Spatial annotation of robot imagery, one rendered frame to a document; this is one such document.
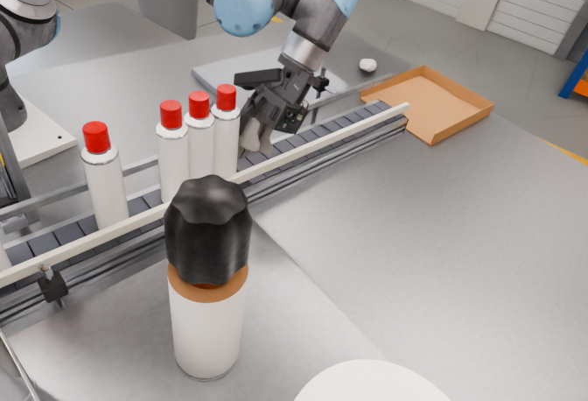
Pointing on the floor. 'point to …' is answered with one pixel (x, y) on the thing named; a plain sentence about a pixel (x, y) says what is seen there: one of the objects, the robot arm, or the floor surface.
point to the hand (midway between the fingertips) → (239, 150)
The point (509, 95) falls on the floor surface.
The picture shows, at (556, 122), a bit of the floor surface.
